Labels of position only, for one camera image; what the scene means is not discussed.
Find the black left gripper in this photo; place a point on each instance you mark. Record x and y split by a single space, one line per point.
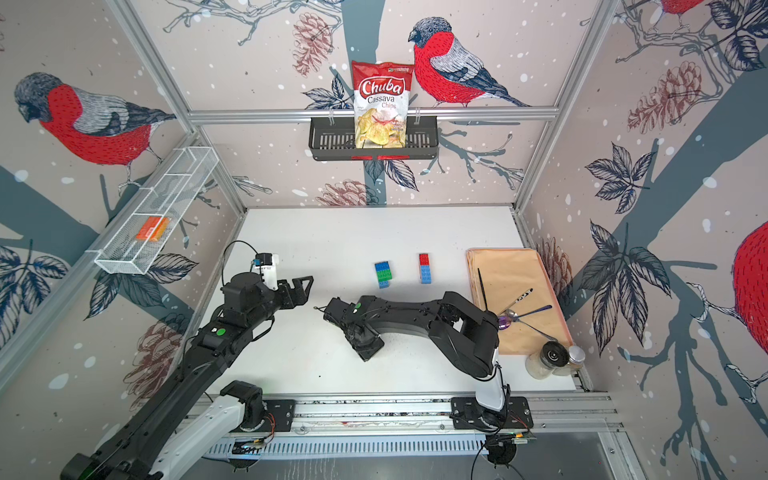
301 295

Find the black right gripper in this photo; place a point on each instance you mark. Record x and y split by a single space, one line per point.
367 353

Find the green lego brick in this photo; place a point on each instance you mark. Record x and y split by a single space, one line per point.
384 275

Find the light blue long lego brick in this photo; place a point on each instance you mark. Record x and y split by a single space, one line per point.
425 274

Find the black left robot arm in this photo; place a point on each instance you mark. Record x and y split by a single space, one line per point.
134 451

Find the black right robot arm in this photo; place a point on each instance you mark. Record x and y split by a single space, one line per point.
465 334

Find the black spoon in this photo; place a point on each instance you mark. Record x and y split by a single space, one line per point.
482 289

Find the purple spoon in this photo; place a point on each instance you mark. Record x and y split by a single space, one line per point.
508 316

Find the orange red block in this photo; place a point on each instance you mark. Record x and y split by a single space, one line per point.
153 229

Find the tan wooden tray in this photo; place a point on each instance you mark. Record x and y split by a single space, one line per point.
507 273

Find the metal fork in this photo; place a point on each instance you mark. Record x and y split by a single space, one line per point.
520 298

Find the clear bottle black cap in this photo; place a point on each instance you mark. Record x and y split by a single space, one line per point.
555 359

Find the Chuba cassava chips bag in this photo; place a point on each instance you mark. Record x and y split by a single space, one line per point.
381 98

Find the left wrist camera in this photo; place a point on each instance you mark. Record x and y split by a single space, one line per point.
265 264

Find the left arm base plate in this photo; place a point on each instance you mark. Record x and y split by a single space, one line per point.
278 416

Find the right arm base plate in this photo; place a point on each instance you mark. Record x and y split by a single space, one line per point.
468 414

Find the white wire shelf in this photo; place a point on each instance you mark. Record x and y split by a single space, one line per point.
169 193

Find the black wire basket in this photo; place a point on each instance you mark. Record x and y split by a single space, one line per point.
334 140

